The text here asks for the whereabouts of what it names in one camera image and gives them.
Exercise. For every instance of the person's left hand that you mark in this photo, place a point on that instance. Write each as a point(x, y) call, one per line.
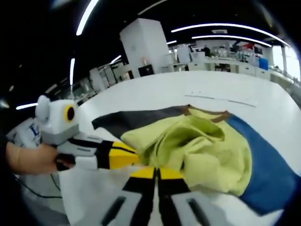
point(37, 160)

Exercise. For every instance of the long ceiling light strip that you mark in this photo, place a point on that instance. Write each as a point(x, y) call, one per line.
point(27, 106)
point(72, 70)
point(175, 30)
point(116, 59)
point(79, 29)
point(196, 37)
point(171, 42)

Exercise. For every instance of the white box with blue print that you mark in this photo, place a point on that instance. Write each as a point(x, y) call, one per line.
point(23, 134)

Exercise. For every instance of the white freestanding panel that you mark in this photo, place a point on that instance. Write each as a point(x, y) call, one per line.
point(184, 53)

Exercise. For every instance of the red banner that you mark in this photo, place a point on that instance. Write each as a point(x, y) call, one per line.
point(249, 45)

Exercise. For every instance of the ceiling air vent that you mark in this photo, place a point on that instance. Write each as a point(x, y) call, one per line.
point(219, 31)

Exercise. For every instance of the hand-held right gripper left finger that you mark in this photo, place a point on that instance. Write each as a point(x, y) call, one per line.
point(141, 202)

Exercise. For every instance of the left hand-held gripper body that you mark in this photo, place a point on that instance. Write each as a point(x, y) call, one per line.
point(56, 117)

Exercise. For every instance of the glass door cabinets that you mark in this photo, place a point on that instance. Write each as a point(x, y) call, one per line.
point(103, 77)

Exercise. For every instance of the white square pillar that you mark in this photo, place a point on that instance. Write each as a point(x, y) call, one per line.
point(143, 42)

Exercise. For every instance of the yellow long-sleeve garment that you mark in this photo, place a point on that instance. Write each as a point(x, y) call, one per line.
point(211, 164)

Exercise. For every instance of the black cabinet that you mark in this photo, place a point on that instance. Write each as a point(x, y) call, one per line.
point(145, 70)

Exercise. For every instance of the white lab counter row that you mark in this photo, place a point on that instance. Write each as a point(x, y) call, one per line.
point(235, 67)

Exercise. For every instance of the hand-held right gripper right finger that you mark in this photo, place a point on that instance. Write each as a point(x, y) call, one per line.
point(171, 202)

